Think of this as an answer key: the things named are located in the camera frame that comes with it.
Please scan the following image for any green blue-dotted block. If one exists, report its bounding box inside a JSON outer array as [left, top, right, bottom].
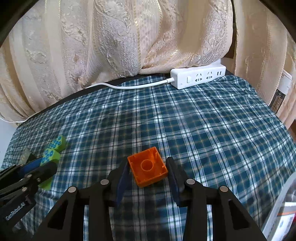
[[37, 148, 61, 190], [46, 135, 66, 152]]

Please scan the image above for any white medicine box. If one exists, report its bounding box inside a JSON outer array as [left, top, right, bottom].
[[266, 202, 295, 241]]

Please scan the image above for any orange toy brick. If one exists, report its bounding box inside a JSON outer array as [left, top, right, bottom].
[[127, 147, 168, 188]]

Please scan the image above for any dark green printed box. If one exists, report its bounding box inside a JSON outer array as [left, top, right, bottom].
[[18, 148, 37, 165]]

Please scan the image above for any clear plastic bowl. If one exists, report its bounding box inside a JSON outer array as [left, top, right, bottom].
[[261, 173, 296, 240]]

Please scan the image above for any blue plaid tablecloth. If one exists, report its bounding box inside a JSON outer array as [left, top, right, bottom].
[[2, 74, 295, 233]]

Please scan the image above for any cream patterned curtain left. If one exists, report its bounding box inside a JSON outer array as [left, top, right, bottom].
[[1, 1, 233, 121]]

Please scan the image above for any white power strip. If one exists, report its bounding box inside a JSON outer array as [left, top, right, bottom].
[[170, 64, 226, 89]]

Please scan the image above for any white tower heater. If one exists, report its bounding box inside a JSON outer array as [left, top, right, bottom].
[[269, 70, 292, 113]]

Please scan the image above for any cream curtain right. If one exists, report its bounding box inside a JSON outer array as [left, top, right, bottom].
[[230, 1, 295, 128]]

